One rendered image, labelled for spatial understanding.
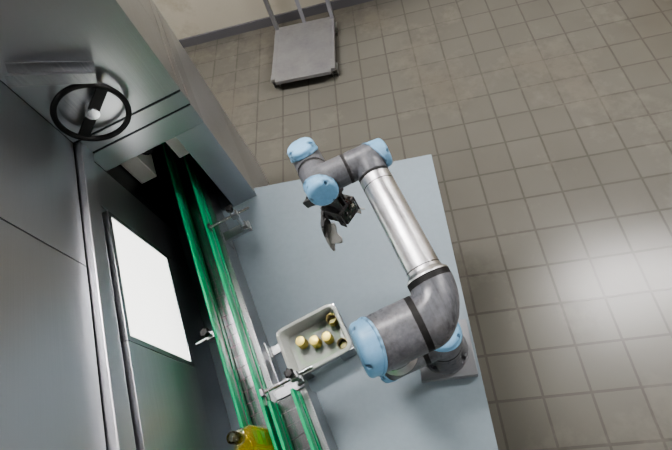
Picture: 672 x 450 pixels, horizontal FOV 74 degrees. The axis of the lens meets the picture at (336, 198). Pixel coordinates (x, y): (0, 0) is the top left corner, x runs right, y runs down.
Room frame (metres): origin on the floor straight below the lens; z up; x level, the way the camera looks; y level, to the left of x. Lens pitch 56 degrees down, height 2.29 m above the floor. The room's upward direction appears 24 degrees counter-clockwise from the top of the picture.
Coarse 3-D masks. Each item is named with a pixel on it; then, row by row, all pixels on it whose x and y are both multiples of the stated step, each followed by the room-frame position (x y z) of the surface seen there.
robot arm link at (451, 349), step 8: (456, 328) 0.31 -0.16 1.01; (456, 336) 0.29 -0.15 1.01; (448, 344) 0.28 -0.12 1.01; (456, 344) 0.28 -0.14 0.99; (432, 352) 0.29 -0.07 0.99; (440, 352) 0.28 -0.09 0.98; (448, 352) 0.27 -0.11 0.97; (456, 352) 0.27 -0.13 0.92; (432, 360) 0.27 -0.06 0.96; (440, 360) 0.28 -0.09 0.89
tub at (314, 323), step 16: (304, 320) 0.58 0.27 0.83; (320, 320) 0.58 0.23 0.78; (288, 336) 0.57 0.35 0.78; (304, 336) 0.56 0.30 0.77; (320, 336) 0.53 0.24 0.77; (336, 336) 0.51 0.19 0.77; (288, 352) 0.51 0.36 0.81; (304, 352) 0.50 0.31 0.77; (320, 352) 0.48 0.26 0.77; (336, 352) 0.44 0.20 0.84; (288, 368) 0.45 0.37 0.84
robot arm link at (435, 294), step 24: (384, 144) 0.65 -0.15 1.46; (360, 168) 0.62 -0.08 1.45; (384, 168) 0.59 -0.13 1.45; (384, 192) 0.53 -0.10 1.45; (384, 216) 0.49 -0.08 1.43; (408, 216) 0.46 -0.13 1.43; (408, 240) 0.41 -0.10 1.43; (408, 264) 0.37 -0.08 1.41; (432, 264) 0.35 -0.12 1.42; (408, 288) 0.33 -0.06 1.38; (432, 288) 0.30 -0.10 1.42; (456, 288) 0.29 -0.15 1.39; (432, 312) 0.26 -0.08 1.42; (456, 312) 0.25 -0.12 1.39; (432, 336) 0.22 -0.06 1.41
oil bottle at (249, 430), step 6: (246, 426) 0.29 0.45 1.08; (252, 426) 0.28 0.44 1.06; (246, 432) 0.27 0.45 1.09; (252, 432) 0.27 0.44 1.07; (258, 432) 0.27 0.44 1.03; (264, 432) 0.28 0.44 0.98; (246, 438) 0.26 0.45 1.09; (252, 438) 0.25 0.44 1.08; (258, 438) 0.26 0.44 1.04; (264, 438) 0.26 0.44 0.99; (270, 438) 0.26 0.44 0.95; (246, 444) 0.24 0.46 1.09; (252, 444) 0.24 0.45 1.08; (258, 444) 0.24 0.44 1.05; (264, 444) 0.24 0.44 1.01; (270, 444) 0.24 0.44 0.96
